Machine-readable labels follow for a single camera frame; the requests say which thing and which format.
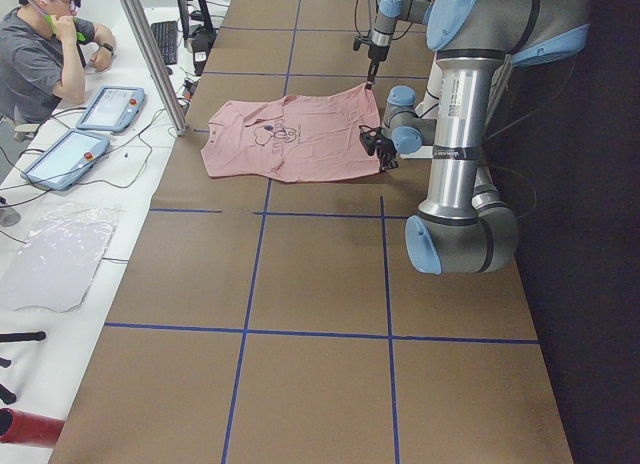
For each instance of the black keyboard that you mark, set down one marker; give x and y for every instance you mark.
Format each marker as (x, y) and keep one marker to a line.
(165, 34)

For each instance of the upper teach pendant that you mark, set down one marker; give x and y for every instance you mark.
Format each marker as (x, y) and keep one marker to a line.
(112, 109)

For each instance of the clear plastic bag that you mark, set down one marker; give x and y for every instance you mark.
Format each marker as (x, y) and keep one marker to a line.
(54, 269)

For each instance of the aluminium frame post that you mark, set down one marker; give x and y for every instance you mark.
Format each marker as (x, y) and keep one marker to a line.
(134, 12)

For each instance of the seated person grey shirt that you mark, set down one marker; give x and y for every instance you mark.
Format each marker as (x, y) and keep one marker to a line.
(45, 48)

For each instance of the teach pendant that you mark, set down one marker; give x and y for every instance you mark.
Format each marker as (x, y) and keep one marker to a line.
(67, 160)
(112, 109)

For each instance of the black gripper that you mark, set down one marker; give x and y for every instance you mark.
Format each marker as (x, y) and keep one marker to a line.
(373, 64)
(384, 149)

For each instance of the pink Snoopy t-shirt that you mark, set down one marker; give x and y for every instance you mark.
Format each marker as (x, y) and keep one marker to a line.
(294, 139)

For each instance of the red cylinder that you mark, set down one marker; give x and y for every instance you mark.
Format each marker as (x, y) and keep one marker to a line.
(22, 428)

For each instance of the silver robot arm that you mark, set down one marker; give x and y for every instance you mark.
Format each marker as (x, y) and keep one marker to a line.
(462, 226)
(390, 12)

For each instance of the brown paper table cover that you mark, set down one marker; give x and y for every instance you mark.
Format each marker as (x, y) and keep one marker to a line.
(261, 322)

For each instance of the lower teach pendant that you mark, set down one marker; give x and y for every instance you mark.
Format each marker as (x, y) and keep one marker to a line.
(67, 160)

